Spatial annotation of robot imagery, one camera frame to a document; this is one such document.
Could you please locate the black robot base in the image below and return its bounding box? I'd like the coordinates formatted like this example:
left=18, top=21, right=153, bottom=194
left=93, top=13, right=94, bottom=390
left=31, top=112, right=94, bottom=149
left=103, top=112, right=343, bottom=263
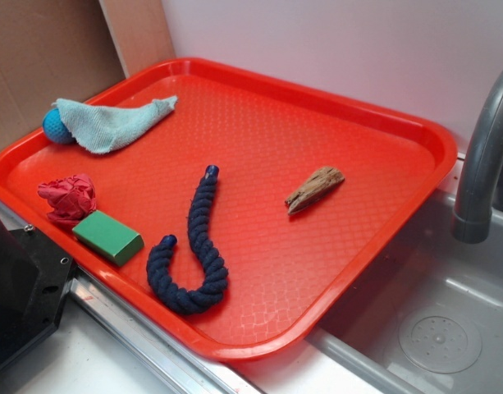
left=0, top=219, right=76, bottom=372

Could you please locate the brown wood chip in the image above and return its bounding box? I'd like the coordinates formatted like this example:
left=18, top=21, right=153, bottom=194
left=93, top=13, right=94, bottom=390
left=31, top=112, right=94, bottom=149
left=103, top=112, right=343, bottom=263
left=285, top=166, right=345, bottom=216

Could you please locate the red plastic tray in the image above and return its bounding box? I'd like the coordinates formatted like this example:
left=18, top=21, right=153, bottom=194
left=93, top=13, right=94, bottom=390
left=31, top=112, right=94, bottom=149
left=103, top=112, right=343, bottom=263
left=0, top=59, right=457, bottom=361

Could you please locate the green rectangular block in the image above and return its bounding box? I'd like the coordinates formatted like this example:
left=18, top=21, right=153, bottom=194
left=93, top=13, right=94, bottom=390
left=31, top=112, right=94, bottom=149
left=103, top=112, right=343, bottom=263
left=72, top=210, right=144, bottom=267

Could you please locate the light blue cloth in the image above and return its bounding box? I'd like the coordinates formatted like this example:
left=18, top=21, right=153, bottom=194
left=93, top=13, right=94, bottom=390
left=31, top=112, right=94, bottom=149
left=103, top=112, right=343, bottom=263
left=53, top=96, right=178, bottom=154

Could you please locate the crumpled red paper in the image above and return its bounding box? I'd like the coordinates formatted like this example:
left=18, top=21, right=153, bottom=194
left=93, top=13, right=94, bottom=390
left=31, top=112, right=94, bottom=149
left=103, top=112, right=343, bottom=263
left=37, top=173, right=97, bottom=229

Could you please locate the blue textured ball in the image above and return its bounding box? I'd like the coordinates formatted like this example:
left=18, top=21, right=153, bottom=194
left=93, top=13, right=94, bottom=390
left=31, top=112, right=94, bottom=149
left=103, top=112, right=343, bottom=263
left=42, top=108, right=75, bottom=144

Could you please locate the grey plastic sink basin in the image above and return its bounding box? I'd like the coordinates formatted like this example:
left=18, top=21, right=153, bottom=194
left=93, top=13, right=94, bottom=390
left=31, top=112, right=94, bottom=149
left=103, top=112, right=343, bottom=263
left=238, top=153, right=503, bottom=394

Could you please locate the grey sink faucet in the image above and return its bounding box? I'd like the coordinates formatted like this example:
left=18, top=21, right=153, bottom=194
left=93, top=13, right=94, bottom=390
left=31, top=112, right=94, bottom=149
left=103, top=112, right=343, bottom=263
left=451, top=72, right=503, bottom=244

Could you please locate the round sink drain cover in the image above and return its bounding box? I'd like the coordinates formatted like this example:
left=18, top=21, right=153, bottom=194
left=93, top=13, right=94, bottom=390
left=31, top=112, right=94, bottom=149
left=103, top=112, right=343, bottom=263
left=398, top=307, right=482, bottom=374

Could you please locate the brown cardboard panel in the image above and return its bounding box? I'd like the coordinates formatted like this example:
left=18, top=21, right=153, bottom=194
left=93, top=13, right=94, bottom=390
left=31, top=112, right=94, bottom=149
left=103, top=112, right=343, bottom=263
left=0, top=1, right=175, bottom=151

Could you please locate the dark blue twisted rope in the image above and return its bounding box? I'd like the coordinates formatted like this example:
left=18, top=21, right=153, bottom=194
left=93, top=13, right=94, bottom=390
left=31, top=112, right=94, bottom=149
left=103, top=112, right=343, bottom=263
left=146, top=164, right=230, bottom=316

